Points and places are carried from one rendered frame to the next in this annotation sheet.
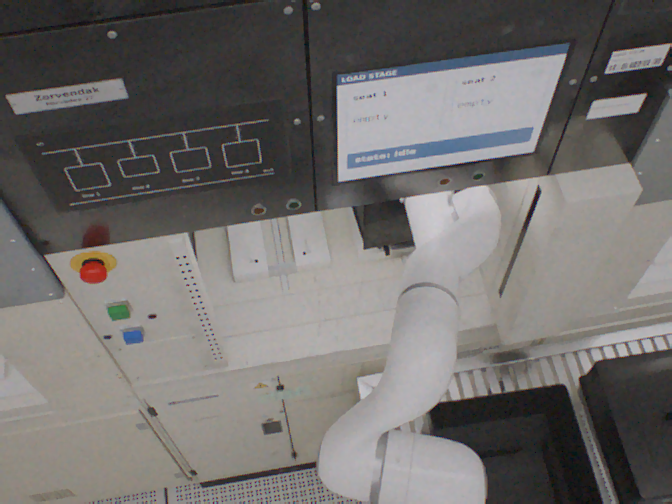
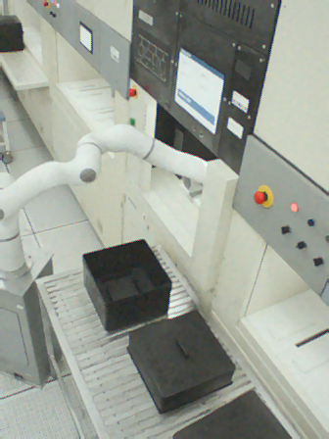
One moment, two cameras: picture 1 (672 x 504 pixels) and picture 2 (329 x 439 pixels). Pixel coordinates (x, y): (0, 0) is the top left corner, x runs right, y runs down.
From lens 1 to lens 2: 1.50 m
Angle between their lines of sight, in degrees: 47
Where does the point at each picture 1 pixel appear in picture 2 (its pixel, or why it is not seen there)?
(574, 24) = (225, 66)
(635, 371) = (198, 326)
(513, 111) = (211, 102)
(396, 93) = (189, 66)
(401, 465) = (85, 147)
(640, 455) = (152, 330)
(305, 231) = not seen: hidden behind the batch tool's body
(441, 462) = (88, 154)
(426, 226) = not seen: hidden behind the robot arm
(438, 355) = (119, 128)
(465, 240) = (185, 159)
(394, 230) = not seen: hidden behind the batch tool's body
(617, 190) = (221, 173)
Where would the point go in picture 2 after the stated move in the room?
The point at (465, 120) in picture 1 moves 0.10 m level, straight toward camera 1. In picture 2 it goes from (201, 95) to (171, 93)
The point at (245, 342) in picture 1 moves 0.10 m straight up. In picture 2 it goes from (155, 196) to (156, 179)
